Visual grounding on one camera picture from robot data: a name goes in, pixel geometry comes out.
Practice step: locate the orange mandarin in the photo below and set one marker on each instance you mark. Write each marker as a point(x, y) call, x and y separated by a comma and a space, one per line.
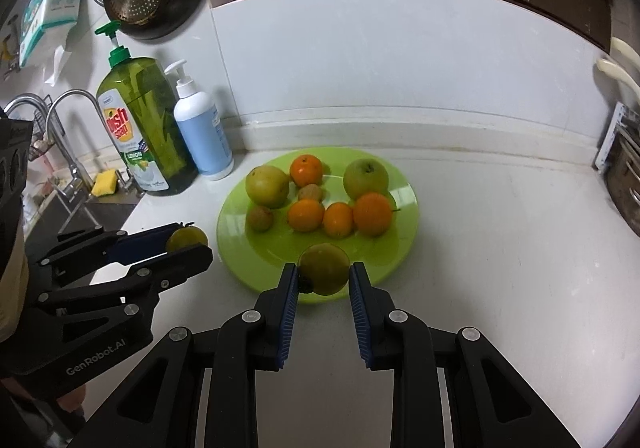
point(306, 171)
point(305, 215)

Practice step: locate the pull-down kitchen faucet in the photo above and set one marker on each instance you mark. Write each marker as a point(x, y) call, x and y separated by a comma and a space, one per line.
point(62, 153)

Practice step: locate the green dish soap bottle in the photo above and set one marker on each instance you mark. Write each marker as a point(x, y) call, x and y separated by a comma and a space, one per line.
point(145, 128)

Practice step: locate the yellow sponge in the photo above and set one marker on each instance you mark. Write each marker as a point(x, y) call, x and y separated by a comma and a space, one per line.
point(103, 183)

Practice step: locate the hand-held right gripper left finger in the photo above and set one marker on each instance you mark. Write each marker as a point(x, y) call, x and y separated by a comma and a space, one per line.
point(289, 318)

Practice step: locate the small brown longan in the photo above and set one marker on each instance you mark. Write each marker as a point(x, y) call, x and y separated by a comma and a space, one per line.
point(311, 193)

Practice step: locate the steel kitchen sink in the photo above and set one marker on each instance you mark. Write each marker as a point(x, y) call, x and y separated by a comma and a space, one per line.
point(80, 215)

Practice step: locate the green apple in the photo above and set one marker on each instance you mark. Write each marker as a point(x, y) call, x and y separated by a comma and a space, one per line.
point(366, 179)

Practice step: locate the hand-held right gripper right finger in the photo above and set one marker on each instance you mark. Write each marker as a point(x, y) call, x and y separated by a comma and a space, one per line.
point(360, 318)

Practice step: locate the person's left hand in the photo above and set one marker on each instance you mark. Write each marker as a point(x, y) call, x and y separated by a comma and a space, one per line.
point(75, 399)

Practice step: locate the steel pot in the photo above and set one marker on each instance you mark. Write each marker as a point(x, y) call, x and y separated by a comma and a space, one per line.
point(627, 178)

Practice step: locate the tall gooseneck faucet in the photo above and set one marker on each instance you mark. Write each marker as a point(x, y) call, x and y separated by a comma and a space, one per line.
point(102, 128)

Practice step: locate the smooth orange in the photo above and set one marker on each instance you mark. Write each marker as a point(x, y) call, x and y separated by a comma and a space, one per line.
point(372, 214)

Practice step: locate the lime green plate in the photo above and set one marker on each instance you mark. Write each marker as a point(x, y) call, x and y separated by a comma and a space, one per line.
point(400, 228)

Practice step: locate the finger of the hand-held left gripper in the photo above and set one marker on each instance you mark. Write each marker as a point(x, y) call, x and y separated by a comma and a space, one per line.
point(175, 265)
point(140, 245)

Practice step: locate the large brown longan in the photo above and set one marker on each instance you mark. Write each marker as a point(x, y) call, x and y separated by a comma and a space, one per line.
point(260, 219)

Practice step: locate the white pump bottle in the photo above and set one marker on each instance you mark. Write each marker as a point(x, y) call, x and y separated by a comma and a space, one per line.
point(202, 128)

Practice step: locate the orange kumquat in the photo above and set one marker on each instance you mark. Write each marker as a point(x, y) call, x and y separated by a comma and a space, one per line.
point(339, 220)

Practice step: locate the green tomato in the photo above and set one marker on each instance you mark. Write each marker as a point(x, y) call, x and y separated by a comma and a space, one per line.
point(190, 238)
point(325, 270)

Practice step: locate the yellow-green apple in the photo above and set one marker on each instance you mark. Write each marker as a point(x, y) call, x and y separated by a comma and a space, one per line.
point(267, 185)

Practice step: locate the white printed card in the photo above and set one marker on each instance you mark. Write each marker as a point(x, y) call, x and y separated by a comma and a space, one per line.
point(611, 138)

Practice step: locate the teal and white package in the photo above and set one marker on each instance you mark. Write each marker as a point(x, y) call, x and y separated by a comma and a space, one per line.
point(52, 3)

